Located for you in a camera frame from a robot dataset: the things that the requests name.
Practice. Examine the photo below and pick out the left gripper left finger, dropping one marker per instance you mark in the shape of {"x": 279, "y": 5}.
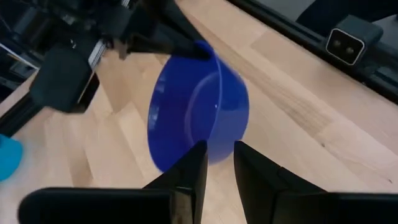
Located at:
{"x": 183, "y": 183}

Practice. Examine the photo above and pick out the blue plastic bowl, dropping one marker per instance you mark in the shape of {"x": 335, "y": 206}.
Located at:
{"x": 199, "y": 109}

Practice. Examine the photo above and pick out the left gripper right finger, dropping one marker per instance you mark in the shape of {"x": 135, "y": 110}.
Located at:
{"x": 264, "y": 186}

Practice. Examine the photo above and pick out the cyan plastic bowl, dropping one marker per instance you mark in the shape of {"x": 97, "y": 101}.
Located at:
{"x": 9, "y": 157}

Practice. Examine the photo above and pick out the dark table-edge camera box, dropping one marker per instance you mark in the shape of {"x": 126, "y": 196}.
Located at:
{"x": 351, "y": 43}

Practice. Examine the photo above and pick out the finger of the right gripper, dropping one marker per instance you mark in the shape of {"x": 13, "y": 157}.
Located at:
{"x": 177, "y": 21}
{"x": 174, "y": 46}

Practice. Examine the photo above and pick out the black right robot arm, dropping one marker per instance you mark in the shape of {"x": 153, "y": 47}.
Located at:
{"x": 21, "y": 31}

